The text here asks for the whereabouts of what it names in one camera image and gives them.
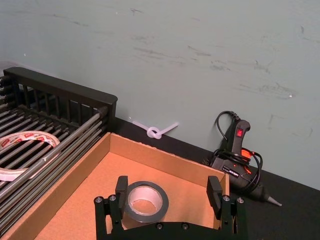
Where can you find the roll of silver tape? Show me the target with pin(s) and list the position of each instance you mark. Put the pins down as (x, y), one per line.
(150, 217)

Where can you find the shallow brown cardboard tray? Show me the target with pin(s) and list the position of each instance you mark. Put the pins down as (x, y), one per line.
(150, 170)

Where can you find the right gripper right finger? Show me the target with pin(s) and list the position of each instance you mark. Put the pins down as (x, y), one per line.
(215, 195)

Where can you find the roll of white tape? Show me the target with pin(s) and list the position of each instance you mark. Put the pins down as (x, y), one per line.
(50, 138)

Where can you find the small white three-armed plastic piece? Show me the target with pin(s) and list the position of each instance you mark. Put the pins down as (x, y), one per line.
(170, 126)

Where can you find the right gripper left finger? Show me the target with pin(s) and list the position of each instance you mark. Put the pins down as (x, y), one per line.
(121, 195)

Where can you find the black rack with steel bars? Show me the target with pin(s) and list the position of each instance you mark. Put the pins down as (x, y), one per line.
(62, 87)

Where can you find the pale wall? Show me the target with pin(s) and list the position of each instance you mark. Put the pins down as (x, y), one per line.
(175, 50)

